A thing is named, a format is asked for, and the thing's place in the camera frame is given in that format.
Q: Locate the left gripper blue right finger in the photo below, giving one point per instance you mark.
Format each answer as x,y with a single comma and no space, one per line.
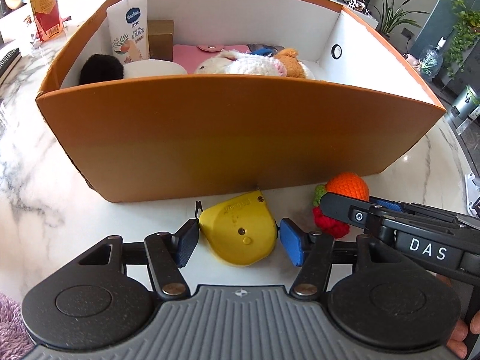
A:
312,253

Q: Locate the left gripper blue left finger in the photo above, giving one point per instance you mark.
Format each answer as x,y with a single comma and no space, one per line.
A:
166,254

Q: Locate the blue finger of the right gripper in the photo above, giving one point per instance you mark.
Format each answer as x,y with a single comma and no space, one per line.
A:
387,204

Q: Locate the orange knitted fruit toy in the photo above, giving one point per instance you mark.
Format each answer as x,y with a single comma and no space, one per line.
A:
332,203

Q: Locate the yellow tape measure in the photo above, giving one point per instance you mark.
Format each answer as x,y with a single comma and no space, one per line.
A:
240,231

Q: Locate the white lotion tube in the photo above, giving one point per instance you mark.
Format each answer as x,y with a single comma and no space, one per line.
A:
127,22

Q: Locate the purple fuzzy sleeve forearm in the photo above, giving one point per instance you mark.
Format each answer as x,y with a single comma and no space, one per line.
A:
14,339

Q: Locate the right hand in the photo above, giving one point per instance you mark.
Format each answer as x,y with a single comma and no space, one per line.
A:
456,342

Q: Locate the orange cardboard storage box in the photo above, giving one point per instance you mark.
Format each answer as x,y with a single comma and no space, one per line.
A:
168,137

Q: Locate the pink small heater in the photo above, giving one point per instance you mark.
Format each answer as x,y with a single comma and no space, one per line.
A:
413,62

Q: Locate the water bottle dispenser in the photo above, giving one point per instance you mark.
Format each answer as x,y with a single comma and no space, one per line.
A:
431,60

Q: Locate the brown teddy bear toy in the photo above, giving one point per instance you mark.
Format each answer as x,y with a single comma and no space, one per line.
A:
289,58

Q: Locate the potted green plant right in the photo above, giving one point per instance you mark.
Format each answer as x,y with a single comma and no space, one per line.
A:
391,15

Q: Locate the hanging ivy plant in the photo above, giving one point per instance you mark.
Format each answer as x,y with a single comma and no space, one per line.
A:
465,34

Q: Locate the black white round brush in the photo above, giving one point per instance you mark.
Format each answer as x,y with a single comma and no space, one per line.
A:
102,68

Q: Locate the pink pouch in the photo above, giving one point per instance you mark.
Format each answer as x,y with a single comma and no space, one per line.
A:
190,57

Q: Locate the white plush toy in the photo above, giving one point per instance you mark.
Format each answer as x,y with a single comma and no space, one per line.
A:
238,63

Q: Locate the dark picture book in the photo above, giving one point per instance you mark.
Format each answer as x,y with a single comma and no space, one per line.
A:
264,50

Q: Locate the brown small box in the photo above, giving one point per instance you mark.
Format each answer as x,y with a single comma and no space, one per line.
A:
160,38

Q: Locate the black remote control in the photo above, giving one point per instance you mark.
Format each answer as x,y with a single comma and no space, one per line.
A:
8,62

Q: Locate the red yellow carton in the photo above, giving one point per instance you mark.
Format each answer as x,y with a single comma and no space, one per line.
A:
46,16

